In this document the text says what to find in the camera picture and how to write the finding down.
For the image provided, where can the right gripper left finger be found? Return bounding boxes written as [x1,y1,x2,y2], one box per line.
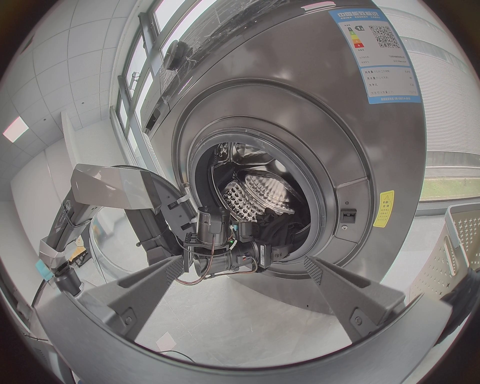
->
[80,257,185,340]

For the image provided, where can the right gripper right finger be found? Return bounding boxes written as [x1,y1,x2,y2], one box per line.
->
[304,255,407,343]

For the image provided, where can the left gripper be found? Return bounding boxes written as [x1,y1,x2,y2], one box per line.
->
[191,241,289,280]

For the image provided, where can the heap of dark clothes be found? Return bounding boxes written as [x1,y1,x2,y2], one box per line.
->
[257,209,313,259]

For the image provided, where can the washing machine door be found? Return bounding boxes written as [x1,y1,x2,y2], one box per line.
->
[88,164,192,287]

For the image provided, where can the cream laundry basket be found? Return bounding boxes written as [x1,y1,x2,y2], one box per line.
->
[410,204,480,302]

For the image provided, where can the grey washing machine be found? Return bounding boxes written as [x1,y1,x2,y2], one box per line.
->
[142,0,429,316]

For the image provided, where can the square ceiling light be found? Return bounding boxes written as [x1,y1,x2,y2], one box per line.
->
[3,116,29,142]

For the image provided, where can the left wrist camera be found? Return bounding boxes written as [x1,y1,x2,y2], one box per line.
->
[237,221,260,244]

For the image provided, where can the black cable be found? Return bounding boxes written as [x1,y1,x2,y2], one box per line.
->
[31,275,52,313]

